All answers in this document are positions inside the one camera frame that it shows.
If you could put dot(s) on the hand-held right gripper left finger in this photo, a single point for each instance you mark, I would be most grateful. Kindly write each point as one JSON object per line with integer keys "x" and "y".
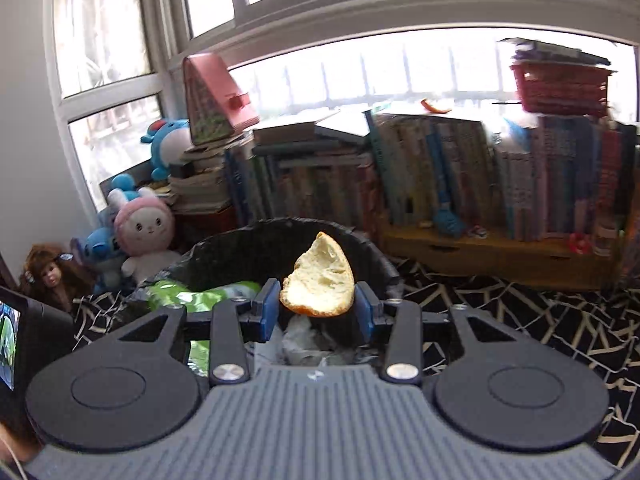
{"x": 270, "y": 305}

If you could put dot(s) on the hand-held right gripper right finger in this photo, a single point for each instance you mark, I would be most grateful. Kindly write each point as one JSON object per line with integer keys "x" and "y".
{"x": 362, "y": 310}

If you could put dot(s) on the black lined waste bin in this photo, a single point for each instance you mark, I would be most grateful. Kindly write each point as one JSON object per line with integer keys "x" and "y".
{"x": 360, "y": 260}

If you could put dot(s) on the orange peel piece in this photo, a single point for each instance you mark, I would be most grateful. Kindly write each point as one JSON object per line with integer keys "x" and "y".
{"x": 320, "y": 280}

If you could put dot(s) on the green snack packet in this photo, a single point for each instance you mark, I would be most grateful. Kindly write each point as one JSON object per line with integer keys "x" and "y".
{"x": 200, "y": 300}

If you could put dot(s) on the crumpled clear plastic bag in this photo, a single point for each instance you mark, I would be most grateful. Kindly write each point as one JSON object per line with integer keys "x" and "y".
{"x": 305, "y": 340}

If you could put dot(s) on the brown-haired doll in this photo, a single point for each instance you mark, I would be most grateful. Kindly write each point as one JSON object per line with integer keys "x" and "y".
{"x": 50, "y": 277}

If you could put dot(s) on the blue big-eared plush toy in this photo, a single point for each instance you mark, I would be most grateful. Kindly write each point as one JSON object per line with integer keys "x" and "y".
{"x": 102, "y": 255}

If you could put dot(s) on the pile of assorted books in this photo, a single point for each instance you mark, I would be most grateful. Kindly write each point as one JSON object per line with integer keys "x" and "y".
{"x": 300, "y": 190}

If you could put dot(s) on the blue knitted toy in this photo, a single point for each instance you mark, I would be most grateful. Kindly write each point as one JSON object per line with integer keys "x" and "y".
{"x": 450, "y": 222}

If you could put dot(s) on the small white red toy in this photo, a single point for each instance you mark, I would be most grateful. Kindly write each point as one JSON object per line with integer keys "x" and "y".
{"x": 477, "y": 232}

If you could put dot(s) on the pink rabbit plush toy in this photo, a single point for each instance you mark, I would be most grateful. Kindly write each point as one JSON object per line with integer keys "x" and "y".
{"x": 145, "y": 230}

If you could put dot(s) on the yellow wooden drawer cabinet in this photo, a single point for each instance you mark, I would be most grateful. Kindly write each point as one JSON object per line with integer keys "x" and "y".
{"x": 500, "y": 260}

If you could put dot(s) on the black white patterned rug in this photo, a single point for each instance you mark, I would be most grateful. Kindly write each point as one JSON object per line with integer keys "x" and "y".
{"x": 525, "y": 320}

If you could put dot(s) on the small blue white plush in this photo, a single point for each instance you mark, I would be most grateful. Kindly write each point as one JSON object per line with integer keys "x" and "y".
{"x": 122, "y": 190}

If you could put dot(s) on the blue white-bellied plush toy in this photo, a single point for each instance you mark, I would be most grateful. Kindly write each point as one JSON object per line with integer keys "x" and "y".
{"x": 167, "y": 145}

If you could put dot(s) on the row of upright books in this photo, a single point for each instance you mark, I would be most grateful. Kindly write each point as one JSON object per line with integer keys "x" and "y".
{"x": 500, "y": 175}

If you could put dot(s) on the small orange peel slice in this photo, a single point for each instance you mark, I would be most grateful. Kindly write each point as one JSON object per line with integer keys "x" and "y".
{"x": 436, "y": 107}

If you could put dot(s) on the pink house-shaped box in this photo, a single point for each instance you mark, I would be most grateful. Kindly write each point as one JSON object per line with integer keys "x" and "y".
{"x": 215, "y": 95}

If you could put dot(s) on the small white jar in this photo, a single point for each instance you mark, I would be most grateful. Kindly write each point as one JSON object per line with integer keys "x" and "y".
{"x": 606, "y": 237}

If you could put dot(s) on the red plastic basket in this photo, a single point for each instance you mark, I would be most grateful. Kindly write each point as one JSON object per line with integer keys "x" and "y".
{"x": 560, "y": 90}

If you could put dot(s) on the books on basket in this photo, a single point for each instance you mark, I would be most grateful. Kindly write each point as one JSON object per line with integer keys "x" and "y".
{"x": 555, "y": 55}

